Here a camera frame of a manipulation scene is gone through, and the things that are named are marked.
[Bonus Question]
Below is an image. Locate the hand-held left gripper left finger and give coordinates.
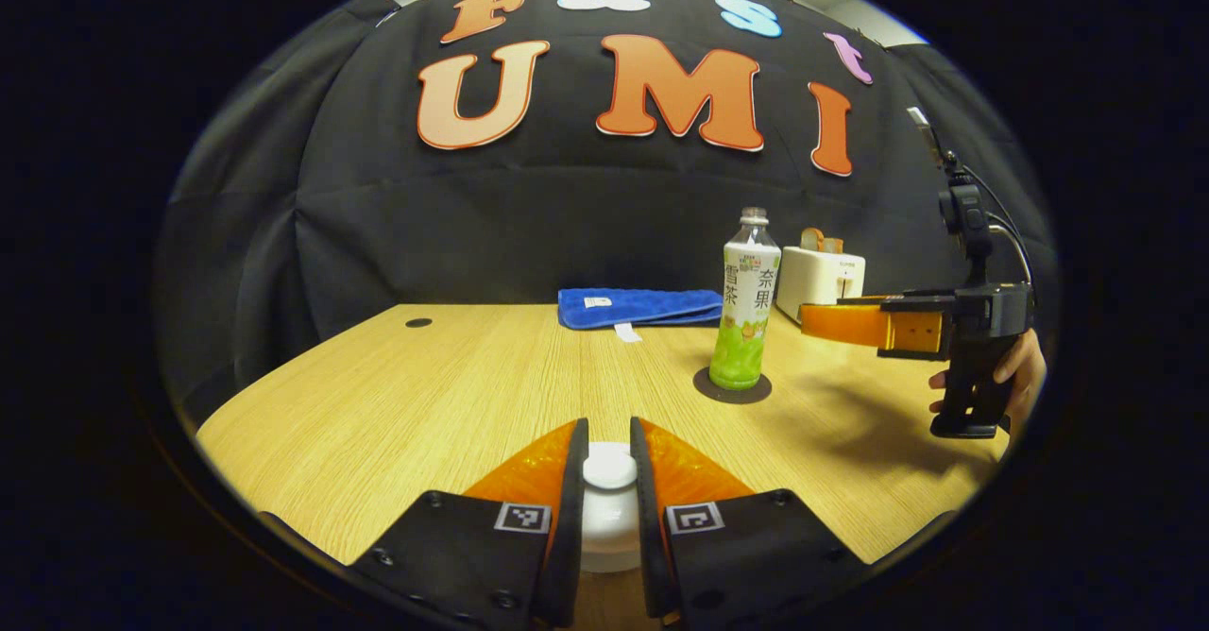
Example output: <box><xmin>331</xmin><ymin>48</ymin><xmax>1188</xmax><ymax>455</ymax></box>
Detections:
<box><xmin>354</xmin><ymin>418</ymin><xmax>589</xmax><ymax>630</ymax></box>

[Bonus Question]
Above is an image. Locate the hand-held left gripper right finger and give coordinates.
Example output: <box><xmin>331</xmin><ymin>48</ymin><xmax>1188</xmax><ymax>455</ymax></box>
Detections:
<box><xmin>630</xmin><ymin>417</ymin><xmax>870</xmax><ymax>627</ymax></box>

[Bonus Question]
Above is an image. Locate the white teacup lid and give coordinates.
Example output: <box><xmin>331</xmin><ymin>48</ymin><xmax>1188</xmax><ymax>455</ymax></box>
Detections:
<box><xmin>581</xmin><ymin>442</ymin><xmax>643</xmax><ymax>573</ymax></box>

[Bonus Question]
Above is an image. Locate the water bottle green white label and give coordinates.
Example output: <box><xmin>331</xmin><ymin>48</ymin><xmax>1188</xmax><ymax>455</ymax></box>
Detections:
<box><xmin>709</xmin><ymin>207</ymin><xmax>783</xmax><ymax>391</ymax></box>

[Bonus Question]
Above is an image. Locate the dark round coaster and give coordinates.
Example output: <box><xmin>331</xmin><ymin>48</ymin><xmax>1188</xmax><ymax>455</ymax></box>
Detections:
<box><xmin>693</xmin><ymin>367</ymin><xmax>773</xmax><ymax>404</ymax></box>

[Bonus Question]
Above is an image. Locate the white toaster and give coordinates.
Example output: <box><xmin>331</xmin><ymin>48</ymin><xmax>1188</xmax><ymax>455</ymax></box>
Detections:
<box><xmin>775</xmin><ymin>246</ymin><xmax>866</xmax><ymax>325</ymax></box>

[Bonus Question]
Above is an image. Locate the blue towel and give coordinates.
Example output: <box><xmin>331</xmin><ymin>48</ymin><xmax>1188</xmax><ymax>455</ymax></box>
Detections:
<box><xmin>557</xmin><ymin>288</ymin><xmax>724</xmax><ymax>342</ymax></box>

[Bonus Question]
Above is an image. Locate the black backdrop cloth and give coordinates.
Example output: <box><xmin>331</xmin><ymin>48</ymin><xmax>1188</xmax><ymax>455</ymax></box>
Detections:
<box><xmin>156</xmin><ymin>0</ymin><xmax>1057</xmax><ymax>424</ymax></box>

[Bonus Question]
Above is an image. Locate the black cable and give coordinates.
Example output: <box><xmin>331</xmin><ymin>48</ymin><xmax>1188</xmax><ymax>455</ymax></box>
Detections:
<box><xmin>963</xmin><ymin>163</ymin><xmax>1036</xmax><ymax>284</ymax></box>

